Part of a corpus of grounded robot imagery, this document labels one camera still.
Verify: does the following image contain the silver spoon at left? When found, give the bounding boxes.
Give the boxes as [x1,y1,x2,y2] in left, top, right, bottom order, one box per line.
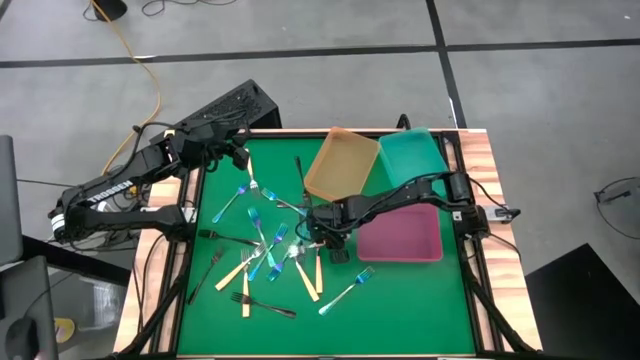
[229,291,298,320]

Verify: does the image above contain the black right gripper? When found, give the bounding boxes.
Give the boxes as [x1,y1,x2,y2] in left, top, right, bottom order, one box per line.
[305,202,351,265]

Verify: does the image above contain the yellow purple floor sticker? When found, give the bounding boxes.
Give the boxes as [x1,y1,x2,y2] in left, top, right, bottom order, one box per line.
[53,316,76,345]

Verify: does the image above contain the grey cable connector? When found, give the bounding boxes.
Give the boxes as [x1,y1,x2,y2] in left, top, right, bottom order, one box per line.
[487,203,522,222]

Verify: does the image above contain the silver metal fork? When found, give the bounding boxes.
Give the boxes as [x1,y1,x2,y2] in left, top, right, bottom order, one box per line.
[266,241,304,283]

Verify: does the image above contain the black computer mouse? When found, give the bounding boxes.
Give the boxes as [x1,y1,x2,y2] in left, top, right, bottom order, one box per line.
[3,316,42,360]

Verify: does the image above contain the thin blue knife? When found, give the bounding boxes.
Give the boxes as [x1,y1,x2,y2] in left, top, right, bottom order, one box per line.
[246,206,278,269]

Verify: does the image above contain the pink plastic bin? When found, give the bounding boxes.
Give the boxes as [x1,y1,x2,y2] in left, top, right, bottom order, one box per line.
[356,202,445,264]

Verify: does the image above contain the black round stand base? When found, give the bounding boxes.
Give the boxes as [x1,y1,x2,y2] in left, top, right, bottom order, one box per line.
[91,0,129,23]

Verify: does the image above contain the teal plastic bin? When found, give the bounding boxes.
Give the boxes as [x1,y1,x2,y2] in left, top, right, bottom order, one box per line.
[378,126,450,199]

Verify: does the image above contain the black floor panel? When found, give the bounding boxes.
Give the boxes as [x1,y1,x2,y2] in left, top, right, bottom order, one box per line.
[523,242,640,360]

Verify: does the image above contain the black floor cable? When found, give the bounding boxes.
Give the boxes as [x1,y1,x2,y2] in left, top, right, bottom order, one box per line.
[593,176,640,241]

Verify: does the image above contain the grey computer desk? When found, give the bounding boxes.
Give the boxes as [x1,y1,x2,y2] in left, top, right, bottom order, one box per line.
[0,134,60,360]

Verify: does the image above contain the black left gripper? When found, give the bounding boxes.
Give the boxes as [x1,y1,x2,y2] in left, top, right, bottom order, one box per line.
[172,119,252,172]

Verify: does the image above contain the black metal fork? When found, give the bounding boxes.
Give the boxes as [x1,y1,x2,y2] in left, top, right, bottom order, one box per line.
[197,228,262,248]
[187,248,225,306]

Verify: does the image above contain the orange plastic bin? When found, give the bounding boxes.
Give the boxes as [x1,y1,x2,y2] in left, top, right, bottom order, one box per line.
[303,126,381,203]

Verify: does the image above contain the yellow power cable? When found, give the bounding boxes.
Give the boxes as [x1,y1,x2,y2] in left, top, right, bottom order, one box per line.
[89,0,163,177]

